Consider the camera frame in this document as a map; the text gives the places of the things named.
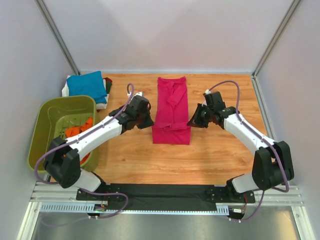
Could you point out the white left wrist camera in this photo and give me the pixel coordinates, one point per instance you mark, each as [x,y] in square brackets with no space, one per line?
[132,94]

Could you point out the magenta pink t shirt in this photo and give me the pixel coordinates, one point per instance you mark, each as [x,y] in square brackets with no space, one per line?
[172,115]

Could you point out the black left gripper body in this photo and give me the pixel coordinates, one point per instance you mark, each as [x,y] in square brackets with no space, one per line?
[139,116]

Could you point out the black cloth strip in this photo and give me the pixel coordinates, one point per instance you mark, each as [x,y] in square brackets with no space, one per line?
[165,197]

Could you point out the folded dark red t shirt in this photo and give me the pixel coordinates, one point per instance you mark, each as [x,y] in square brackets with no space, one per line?
[108,79]

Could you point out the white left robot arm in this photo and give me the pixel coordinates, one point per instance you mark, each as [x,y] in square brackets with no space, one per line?
[62,161]

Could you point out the aluminium front rail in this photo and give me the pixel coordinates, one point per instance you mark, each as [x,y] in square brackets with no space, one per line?
[54,193]

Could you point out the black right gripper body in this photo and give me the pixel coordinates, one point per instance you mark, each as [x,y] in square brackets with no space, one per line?
[210,112]

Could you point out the folded white t shirt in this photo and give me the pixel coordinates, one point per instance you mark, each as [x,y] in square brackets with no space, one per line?
[65,93]

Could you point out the orange t shirt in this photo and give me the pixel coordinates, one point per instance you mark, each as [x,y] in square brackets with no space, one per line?
[76,130]

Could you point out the folded dark green t shirt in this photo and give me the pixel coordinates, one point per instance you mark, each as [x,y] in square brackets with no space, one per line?
[108,85]

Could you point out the left aluminium corner post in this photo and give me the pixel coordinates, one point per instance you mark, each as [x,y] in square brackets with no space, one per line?
[44,10]

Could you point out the aluminium corner post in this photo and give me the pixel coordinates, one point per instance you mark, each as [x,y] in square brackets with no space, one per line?
[44,10]
[293,7]

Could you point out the folded blue t shirt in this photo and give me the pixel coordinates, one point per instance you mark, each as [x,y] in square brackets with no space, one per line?
[90,84]

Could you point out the olive green plastic basket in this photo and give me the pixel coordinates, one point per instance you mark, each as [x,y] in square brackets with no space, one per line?
[55,117]

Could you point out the right aluminium corner post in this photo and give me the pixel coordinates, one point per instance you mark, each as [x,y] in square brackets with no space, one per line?
[293,7]

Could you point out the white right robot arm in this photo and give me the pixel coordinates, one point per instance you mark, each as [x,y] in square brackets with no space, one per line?
[272,163]

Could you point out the slotted grey cable duct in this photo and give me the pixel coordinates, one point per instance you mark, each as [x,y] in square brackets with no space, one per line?
[91,208]

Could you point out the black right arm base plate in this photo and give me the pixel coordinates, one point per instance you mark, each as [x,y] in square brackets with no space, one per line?
[222,194]

